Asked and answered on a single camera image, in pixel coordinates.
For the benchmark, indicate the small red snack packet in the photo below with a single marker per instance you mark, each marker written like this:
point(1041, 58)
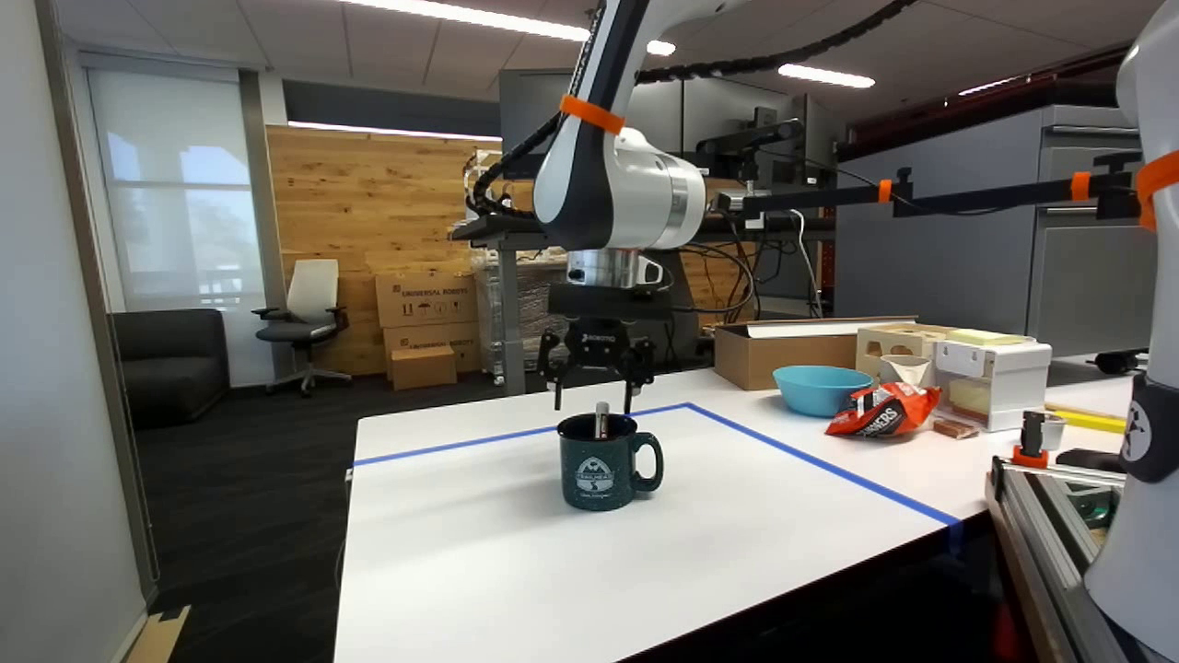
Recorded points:
point(960, 430)

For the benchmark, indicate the standing desk with grey leg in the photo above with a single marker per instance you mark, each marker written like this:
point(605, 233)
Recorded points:
point(510, 317)

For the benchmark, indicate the yellow flat strip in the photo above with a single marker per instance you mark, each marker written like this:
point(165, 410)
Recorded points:
point(1090, 422)

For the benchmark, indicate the black sofa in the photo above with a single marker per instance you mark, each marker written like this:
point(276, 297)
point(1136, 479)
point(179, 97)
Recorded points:
point(170, 356)

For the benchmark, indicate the aluminium rail base frame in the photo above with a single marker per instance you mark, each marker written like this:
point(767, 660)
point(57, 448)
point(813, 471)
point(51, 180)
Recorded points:
point(1044, 538)

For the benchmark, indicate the beige printed cardboard box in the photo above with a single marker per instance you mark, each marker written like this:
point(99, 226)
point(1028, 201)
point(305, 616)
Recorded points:
point(890, 350)

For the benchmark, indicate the white cardboard box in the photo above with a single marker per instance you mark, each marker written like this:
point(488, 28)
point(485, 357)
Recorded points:
point(996, 382)

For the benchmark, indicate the light blue bowl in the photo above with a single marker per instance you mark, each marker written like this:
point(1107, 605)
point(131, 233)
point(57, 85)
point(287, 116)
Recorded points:
point(815, 393)

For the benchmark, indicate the flat black device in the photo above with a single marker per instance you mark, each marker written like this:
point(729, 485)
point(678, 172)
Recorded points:
point(1089, 463)

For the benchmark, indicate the translucent window roller blind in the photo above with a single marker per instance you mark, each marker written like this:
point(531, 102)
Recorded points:
point(170, 186)

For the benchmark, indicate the grey marker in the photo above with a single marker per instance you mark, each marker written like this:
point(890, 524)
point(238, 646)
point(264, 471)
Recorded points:
point(603, 422)

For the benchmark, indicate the short ceiling light strip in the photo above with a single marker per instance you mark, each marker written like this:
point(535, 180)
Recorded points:
point(827, 75)

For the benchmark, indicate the grey desktop monitor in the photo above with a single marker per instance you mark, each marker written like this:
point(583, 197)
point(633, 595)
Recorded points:
point(539, 113)

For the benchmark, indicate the black clamp with orange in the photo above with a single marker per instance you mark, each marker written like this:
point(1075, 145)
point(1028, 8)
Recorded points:
point(1036, 437)

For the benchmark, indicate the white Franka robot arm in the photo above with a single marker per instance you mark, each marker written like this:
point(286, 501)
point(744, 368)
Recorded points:
point(637, 197)

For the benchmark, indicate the grey metal cabinet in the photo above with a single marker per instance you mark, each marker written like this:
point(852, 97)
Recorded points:
point(960, 271)

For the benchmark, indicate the black articulated camera mount arm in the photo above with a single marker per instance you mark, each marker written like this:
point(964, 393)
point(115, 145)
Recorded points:
point(980, 193)

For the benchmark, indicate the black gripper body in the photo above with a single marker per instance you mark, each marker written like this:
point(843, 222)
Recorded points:
point(599, 342)

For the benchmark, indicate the large brown cardboard box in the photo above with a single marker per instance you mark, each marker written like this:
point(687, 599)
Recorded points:
point(425, 297)

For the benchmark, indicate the dark green printed mug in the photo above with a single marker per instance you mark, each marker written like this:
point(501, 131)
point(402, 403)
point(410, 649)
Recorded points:
point(594, 471)

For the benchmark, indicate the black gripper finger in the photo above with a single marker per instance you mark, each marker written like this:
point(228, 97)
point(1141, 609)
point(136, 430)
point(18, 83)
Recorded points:
point(552, 363)
point(637, 368)

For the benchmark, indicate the blue tape strip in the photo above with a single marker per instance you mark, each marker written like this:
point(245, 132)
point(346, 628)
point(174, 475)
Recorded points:
point(465, 443)
point(822, 464)

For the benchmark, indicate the white office swivel chair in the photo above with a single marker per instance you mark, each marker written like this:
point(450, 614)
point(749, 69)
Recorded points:
point(305, 297)

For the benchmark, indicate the long ceiling light strip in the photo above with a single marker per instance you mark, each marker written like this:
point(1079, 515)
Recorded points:
point(490, 19)

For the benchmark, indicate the small brown cardboard box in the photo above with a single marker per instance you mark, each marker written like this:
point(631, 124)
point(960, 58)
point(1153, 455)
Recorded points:
point(425, 368)

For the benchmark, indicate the red orange chips bag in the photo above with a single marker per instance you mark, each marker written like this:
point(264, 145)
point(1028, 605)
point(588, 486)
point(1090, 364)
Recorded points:
point(884, 410)

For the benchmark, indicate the open brown cardboard box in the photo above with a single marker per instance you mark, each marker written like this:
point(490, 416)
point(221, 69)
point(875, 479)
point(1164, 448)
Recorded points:
point(749, 356)

